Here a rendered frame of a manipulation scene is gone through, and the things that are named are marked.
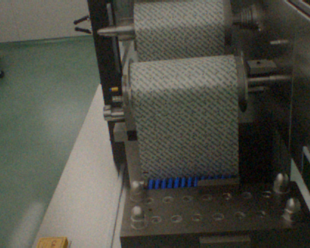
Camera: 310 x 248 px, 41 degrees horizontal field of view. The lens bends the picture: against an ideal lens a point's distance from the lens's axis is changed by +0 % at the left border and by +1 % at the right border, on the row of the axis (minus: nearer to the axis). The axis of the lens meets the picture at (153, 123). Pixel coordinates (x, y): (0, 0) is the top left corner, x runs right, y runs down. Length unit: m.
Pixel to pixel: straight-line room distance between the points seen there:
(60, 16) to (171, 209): 5.98
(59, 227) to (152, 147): 0.35
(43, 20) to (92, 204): 5.78
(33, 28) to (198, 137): 6.07
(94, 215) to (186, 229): 0.36
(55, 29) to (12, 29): 0.67
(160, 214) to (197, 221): 0.08
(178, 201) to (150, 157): 0.13
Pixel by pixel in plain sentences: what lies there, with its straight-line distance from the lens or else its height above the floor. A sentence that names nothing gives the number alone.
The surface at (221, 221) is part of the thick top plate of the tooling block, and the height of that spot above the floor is 1.03.
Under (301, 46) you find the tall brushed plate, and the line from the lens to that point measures 0.79.
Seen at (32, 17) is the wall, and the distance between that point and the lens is 6.90.
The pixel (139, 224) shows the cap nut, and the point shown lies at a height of 1.04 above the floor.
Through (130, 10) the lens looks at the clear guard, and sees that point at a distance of 1.95.
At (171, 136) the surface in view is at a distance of 0.98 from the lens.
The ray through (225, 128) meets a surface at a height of 1.16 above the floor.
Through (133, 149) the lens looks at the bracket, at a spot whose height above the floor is 1.08.
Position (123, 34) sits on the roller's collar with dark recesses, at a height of 1.33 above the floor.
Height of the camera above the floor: 1.61
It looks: 26 degrees down
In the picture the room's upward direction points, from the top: 6 degrees counter-clockwise
